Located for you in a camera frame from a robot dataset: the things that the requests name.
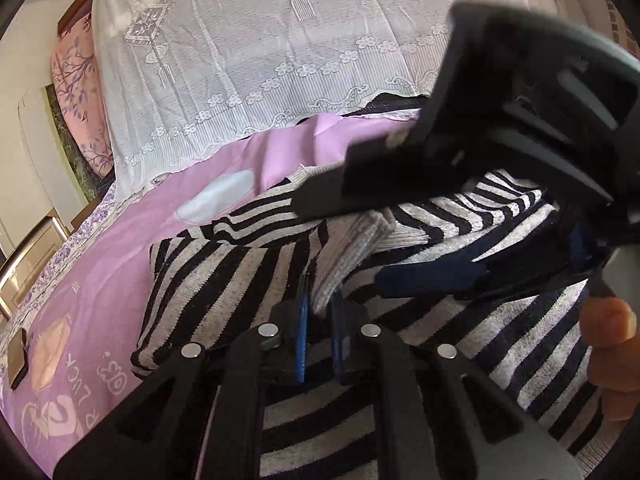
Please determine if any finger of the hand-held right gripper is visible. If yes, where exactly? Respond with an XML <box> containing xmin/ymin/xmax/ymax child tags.
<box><xmin>291</xmin><ymin>130</ymin><xmax>473</xmax><ymax>222</ymax></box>
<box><xmin>377</xmin><ymin>222</ymin><xmax>610</xmax><ymax>302</ymax></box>

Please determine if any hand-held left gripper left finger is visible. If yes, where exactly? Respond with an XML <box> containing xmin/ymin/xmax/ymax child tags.
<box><xmin>52</xmin><ymin>280</ymin><xmax>311</xmax><ymax>480</ymax></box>

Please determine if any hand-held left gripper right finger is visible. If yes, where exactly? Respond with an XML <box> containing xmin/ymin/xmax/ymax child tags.
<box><xmin>330</xmin><ymin>294</ymin><xmax>585</xmax><ymax>480</ymax></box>

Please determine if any black and white striped sweater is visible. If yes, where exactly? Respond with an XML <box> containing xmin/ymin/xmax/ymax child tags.
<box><xmin>131</xmin><ymin>167</ymin><xmax>626</xmax><ymax>480</ymax></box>

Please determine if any person's right hand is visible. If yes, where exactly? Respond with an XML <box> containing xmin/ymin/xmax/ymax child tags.
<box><xmin>579</xmin><ymin>295</ymin><xmax>638</xmax><ymax>423</ymax></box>

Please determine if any dark cloth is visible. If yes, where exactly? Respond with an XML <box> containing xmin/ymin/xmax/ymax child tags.
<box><xmin>300</xmin><ymin>91</ymin><xmax>432</xmax><ymax>127</ymax></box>

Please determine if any white lace cloth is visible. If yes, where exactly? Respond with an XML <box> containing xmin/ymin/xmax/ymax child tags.
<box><xmin>92</xmin><ymin>0</ymin><xmax>618</xmax><ymax>186</ymax></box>

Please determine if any pink printed blanket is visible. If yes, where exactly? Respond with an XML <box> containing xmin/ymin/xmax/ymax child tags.
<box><xmin>0</xmin><ymin>110</ymin><xmax>426</xmax><ymax>466</ymax></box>

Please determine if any purple floral bedsheet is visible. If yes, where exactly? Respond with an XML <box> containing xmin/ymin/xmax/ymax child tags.
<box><xmin>0</xmin><ymin>180</ymin><xmax>121</xmax><ymax>361</ymax></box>

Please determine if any small dark flat object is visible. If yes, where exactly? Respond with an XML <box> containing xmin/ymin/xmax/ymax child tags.
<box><xmin>7</xmin><ymin>329</ymin><xmax>32</xmax><ymax>391</ymax></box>

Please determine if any wooden furniture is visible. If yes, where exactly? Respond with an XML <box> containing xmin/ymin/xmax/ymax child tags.
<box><xmin>0</xmin><ymin>214</ymin><xmax>72</xmax><ymax>322</ymax></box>

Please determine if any pink floral pillow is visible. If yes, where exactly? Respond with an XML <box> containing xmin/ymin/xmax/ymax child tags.
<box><xmin>50</xmin><ymin>15</ymin><xmax>116</xmax><ymax>179</ymax></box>

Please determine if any green patterned panel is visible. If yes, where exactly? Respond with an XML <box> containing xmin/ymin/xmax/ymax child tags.
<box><xmin>44</xmin><ymin>84</ymin><xmax>103</xmax><ymax>203</ymax></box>

